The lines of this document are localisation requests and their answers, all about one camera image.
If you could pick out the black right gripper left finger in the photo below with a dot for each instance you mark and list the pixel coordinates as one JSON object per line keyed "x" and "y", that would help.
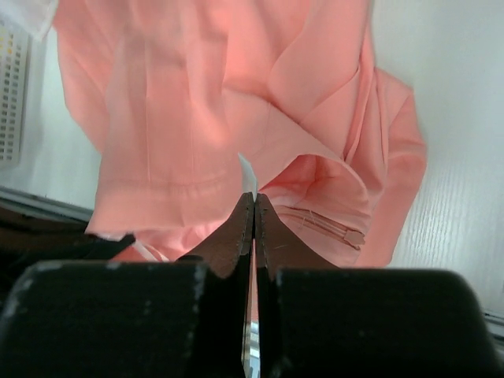
{"x": 220, "y": 339}

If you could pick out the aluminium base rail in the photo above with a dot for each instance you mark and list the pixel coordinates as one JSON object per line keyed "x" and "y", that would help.
{"x": 41, "y": 207}

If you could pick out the white plastic basket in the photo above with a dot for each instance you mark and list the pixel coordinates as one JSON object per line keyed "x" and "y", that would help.
{"x": 14, "y": 53}

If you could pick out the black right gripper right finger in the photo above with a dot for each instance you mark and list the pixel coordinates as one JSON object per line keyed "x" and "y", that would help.
{"x": 277, "y": 247}

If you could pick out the white garment on hanger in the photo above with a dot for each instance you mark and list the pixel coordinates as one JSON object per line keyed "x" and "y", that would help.
{"x": 33, "y": 16}

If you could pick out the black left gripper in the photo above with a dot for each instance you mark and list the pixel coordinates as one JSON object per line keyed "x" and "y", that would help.
{"x": 26, "y": 240}

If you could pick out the pink skirt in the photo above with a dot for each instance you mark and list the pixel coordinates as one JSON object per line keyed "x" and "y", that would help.
{"x": 174, "y": 93}

